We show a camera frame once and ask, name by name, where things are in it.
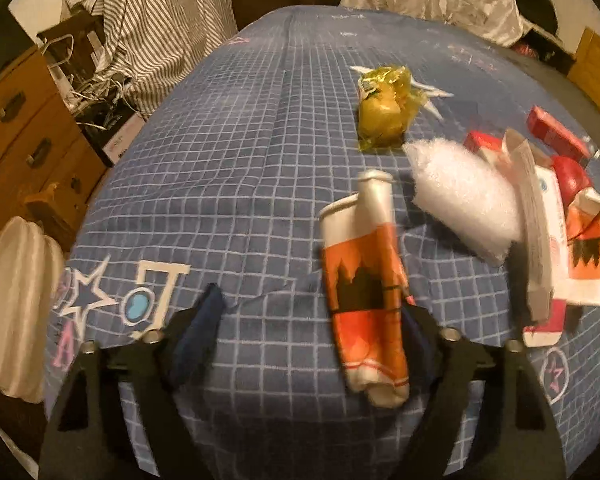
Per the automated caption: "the black cloth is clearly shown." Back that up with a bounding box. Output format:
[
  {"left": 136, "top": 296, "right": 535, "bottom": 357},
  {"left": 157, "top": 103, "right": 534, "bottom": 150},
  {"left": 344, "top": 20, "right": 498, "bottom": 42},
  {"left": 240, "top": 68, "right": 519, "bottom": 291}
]
[{"left": 505, "top": 0, "right": 563, "bottom": 36}]

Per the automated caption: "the white bubble wrap piece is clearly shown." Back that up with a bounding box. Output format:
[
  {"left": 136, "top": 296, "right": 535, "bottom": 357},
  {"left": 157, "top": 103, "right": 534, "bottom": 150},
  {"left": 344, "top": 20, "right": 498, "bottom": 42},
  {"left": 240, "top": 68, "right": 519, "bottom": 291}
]
[{"left": 404, "top": 137, "right": 527, "bottom": 267}]

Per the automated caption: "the white round bin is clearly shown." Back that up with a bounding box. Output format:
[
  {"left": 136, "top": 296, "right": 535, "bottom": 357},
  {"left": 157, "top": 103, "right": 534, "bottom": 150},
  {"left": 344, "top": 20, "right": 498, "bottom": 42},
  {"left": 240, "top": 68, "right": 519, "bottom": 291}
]
[{"left": 0, "top": 216, "right": 67, "bottom": 405}]

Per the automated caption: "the blue grid blanket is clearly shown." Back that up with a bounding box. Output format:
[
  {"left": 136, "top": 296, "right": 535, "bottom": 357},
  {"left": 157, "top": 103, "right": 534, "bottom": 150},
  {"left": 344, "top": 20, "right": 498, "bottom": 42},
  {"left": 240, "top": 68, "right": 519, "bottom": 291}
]
[{"left": 42, "top": 4, "right": 600, "bottom": 480}]

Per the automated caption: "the tangle of white cables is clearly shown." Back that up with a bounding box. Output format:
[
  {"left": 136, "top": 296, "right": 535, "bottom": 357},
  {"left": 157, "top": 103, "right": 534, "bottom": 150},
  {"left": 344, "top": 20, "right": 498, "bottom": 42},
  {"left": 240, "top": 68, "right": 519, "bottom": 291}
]
[{"left": 45, "top": 32, "right": 146, "bottom": 126}]

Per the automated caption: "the red box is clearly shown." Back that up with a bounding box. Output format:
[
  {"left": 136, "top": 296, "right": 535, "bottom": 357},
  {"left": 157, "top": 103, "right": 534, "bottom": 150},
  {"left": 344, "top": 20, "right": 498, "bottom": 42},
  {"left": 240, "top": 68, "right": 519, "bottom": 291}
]
[
  {"left": 462, "top": 130, "right": 506, "bottom": 158},
  {"left": 526, "top": 105, "right": 592, "bottom": 167}
]

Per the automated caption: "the wooden dresser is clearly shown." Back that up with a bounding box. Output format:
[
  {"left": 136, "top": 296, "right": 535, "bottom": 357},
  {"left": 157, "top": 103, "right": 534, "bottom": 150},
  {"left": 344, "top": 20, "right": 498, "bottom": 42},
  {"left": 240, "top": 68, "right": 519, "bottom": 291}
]
[{"left": 0, "top": 45, "right": 112, "bottom": 261}]

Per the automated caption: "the white printed cardboard box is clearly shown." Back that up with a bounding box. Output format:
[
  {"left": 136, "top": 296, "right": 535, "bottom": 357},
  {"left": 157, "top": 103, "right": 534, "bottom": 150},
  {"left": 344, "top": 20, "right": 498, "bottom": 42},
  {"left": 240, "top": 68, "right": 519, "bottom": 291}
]
[{"left": 96, "top": 110, "right": 147, "bottom": 167}]

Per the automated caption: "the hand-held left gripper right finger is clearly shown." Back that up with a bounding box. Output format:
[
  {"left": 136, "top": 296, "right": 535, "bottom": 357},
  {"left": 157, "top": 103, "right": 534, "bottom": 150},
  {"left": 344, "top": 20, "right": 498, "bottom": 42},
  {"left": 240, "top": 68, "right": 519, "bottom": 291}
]
[{"left": 400, "top": 302, "right": 568, "bottom": 480}]

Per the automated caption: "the red ball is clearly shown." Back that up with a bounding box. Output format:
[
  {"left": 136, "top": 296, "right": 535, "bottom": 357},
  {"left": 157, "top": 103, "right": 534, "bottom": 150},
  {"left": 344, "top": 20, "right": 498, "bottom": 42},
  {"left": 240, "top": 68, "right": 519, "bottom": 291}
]
[{"left": 550, "top": 155, "right": 593, "bottom": 201}]

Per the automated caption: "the grey striped cloth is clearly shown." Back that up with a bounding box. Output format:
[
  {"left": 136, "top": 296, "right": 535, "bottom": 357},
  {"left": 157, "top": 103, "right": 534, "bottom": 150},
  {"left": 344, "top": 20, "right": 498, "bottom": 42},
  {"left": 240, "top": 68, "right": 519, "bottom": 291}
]
[{"left": 67, "top": 0, "right": 241, "bottom": 117}]

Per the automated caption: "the yellow plastic wrapper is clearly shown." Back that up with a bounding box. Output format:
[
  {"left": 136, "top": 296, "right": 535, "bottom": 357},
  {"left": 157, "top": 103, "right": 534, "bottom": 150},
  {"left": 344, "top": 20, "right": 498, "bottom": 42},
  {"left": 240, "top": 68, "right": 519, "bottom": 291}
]
[{"left": 356, "top": 64, "right": 427, "bottom": 153}]

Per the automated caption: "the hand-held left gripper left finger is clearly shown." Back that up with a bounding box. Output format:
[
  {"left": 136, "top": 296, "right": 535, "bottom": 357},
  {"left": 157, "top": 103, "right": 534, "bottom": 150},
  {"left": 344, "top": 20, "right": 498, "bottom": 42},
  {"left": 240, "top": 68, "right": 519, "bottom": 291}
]
[{"left": 37, "top": 282, "right": 228, "bottom": 480}]

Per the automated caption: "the orange white carton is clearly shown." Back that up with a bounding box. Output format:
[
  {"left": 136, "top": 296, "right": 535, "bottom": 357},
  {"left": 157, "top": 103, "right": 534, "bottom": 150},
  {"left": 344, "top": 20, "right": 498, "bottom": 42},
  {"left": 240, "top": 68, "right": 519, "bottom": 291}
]
[
  {"left": 319, "top": 170, "right": 412, "bottom": 408},
  {"left": 555, "top": 187, "right": 600, "bottom": 307}
]

